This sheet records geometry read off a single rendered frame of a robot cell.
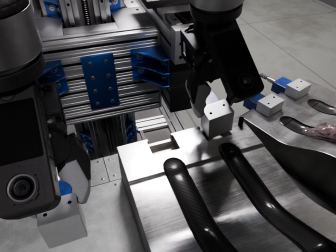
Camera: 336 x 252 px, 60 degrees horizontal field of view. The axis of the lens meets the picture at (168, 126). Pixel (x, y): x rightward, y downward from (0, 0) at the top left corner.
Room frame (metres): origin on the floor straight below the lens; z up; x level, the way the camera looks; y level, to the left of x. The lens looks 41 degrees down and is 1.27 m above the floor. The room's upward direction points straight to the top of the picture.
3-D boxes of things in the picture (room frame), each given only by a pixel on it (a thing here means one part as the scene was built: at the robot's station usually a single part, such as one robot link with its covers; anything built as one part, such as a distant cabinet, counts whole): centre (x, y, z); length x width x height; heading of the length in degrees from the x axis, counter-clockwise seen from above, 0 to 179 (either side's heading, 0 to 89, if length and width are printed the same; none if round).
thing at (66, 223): (0.25, 0.15, 0.93); 0.13 x 0.05 x 0.05; 20
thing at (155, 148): (0.39, 0.01, 0.87); 0.05 x 0.05 x 0.04; 20
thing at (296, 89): (0.64, -0.29, 0.86); 0.13 x 0.05 x 0.05; 38
